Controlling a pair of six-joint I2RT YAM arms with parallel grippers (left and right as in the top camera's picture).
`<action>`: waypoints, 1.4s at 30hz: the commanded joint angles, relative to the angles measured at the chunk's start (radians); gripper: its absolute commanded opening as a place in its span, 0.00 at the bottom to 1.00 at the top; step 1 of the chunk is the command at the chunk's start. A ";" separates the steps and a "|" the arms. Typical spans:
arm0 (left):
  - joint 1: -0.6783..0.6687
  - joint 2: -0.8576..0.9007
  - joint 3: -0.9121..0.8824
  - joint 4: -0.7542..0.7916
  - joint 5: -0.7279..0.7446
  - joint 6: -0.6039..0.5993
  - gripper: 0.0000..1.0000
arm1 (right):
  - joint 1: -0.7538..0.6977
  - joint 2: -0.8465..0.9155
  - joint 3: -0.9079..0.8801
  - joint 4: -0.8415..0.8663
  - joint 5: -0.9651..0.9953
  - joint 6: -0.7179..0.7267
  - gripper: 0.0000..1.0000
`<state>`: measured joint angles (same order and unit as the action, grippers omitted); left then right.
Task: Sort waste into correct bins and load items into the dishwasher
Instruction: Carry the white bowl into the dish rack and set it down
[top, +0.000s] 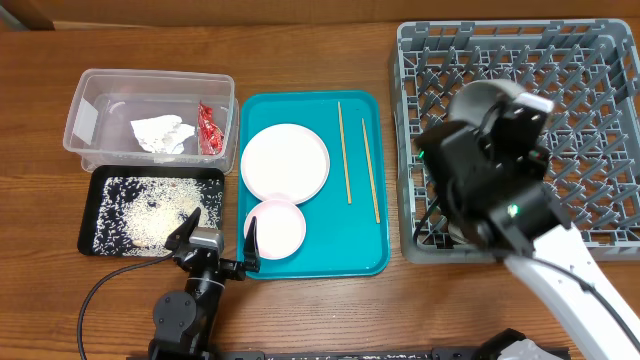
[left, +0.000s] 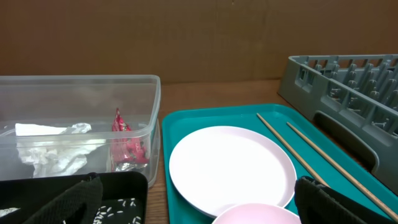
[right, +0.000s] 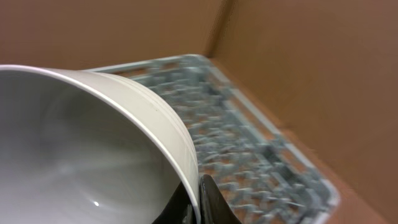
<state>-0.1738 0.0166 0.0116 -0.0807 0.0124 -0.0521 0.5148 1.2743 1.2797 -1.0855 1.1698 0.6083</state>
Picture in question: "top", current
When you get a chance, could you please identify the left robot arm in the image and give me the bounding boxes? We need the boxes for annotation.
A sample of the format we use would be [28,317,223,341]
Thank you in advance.
[148,208,261,359]

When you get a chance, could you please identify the large pink plate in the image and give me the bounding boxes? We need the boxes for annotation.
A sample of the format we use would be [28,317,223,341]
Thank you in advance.
[240,124,331,205]

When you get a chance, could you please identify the wooden chopstick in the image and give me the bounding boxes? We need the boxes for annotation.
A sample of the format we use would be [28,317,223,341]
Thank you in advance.
[337,101,352,205]
[361,118,381,224]

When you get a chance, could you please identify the clear plastic waste bin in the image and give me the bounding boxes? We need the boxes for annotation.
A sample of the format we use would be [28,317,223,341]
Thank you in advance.
[63,69,240,174]

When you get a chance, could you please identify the rice food waste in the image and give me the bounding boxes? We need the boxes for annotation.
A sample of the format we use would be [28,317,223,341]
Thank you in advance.
[91,176,224,257]

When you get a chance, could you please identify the white cup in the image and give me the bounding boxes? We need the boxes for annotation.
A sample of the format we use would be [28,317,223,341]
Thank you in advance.
[447,223,468,244]

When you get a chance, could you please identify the white napkin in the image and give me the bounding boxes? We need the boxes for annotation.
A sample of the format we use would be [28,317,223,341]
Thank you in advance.
[130,115,196,154]

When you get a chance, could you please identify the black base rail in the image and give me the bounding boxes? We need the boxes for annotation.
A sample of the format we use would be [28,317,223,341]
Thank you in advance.
[125,327,571,360]

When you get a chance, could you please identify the small pink bowl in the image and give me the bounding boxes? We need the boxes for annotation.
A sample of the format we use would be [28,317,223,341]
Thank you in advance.
[244,199,306,260]

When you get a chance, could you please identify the teal serving tray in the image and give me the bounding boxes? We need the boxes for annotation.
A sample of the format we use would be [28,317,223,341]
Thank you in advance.
[237,90,391,280]

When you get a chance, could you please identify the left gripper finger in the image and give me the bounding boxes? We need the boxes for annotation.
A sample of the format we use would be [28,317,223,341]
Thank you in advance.
[164,207,201,250]
[243,216,261,273]

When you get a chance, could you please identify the grey bowl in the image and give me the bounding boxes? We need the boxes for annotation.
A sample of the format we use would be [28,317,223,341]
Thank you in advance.
[447,79,525,127]

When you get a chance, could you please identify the grey dishwasher rack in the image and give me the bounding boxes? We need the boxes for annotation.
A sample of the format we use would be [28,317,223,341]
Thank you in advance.
[389,19,639,264]

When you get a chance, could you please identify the black food waste tray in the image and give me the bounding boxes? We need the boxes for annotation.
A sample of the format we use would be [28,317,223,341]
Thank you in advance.
[77,165,225,256]

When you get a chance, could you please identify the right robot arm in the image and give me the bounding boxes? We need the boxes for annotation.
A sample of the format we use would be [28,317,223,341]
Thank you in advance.
[415,92,639,359]

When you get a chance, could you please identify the red snack wrapper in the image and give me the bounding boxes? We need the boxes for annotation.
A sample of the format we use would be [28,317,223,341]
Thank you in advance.
[198,102,224,155]

